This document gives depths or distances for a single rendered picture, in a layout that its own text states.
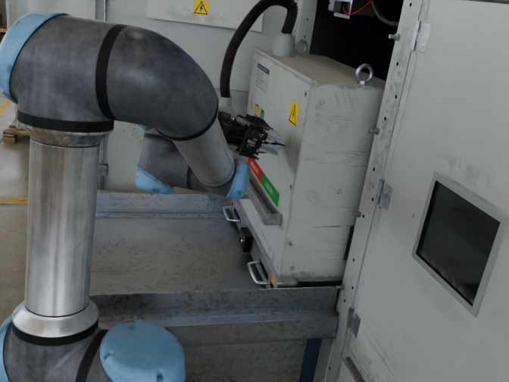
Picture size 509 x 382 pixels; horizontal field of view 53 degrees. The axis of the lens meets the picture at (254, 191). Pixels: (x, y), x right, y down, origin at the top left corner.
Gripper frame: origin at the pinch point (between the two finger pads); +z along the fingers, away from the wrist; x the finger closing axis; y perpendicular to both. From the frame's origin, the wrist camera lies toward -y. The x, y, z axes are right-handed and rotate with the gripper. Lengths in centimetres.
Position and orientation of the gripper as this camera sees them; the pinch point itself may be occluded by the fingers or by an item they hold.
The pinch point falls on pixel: (278, 142)
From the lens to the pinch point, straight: 120.4
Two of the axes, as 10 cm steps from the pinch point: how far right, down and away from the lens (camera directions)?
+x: 3.4, -9.1, -2.3
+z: 8.0, 1.6, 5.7
